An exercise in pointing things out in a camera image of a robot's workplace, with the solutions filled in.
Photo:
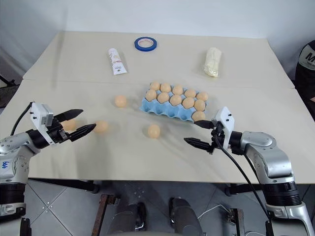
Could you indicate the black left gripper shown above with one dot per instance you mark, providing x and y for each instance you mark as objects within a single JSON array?
[{"x": 57, "y": 134}]

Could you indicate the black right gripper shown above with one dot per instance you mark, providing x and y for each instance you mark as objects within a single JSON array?
[{"x": 217, "y": 137}]

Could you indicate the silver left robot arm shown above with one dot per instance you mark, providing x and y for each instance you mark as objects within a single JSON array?
[{"x": 14, "y": 152}]

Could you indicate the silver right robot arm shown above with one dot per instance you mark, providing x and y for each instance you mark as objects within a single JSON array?
[{"x": 270, "y": 157}]

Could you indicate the blue egg carton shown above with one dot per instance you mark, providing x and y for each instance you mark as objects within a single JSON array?
[{"x": 172, "y": 110}]

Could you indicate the tan egg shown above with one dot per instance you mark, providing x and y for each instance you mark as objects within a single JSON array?
[
  {"x": 177, "y": 89},
  {"x": 120, "y": 101},
  {"x": 199, "y": 105},
  {"x": 154, "y": 131},
  {"x": 101, "y": 126},
  {"x": 165, "y": 87},
  {"x": 151, "y": 94},
  {"x": 202, "y": 96},
  {"x": 70, "y": 124},
  {"x": 176, "y": 99},
  {"x": 190, "y": 93},
  {"x": 163, "y": 97},
  {"x": 155, "y": 85},
  {"x": 198, "y": 116},
  {"x": 188, "y": 102}
]

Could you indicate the clear bag of yellow filling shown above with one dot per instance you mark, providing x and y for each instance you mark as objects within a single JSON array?
[{"x": 213, "y": 62}]

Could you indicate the white printed tube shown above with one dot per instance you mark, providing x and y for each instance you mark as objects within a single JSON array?
[{"x": 116, "y": 61}]

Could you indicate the black floor stand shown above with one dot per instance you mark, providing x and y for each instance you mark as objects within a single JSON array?
[{"x": 7, "y": 91}]

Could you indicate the dark rounded shape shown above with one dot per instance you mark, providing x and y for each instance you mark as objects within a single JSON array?
[
  {"x": 183, "y": 216},
  {"x": 131, "y": 216}
]

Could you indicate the blue tape roll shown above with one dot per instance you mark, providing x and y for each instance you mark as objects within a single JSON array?
[{"x": 145, "y": 44}]

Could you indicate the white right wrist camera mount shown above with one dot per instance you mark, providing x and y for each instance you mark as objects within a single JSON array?
[{"x": 226, "y": 120}]

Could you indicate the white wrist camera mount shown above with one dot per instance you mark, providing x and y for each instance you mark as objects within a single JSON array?
[
  {"x": 226, "y": 120},
  {"x": 39, "y": 113}
]

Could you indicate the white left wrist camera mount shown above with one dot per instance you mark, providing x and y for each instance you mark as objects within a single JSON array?
[{"x": 39, "y": 113}]

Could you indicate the black table frame bar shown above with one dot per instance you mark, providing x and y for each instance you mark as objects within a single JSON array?
[
  {"x": 66, "y": 185},
  {"x": 243, "y": 189}
]

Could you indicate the rusty metal bracket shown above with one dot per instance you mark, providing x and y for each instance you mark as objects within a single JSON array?
[
  {"x": 236, "y": 221},
  {"x": 103, "y": 211}
]

